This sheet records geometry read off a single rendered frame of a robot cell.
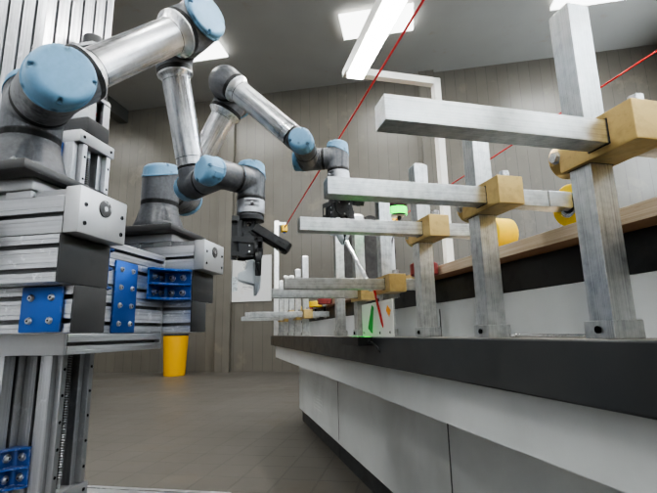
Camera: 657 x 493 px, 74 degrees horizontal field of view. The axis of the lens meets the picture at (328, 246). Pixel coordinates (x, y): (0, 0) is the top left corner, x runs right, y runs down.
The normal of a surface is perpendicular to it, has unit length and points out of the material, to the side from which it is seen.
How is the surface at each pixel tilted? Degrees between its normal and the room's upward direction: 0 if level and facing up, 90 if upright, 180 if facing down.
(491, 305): 90
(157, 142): 90
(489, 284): 90
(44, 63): 95
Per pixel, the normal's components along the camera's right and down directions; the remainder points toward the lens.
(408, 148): -0.19, -0.19
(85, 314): 0.98, -0.06
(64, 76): 0.67, -0.07
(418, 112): 0.24, -0.19
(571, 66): -0.97, -0.03
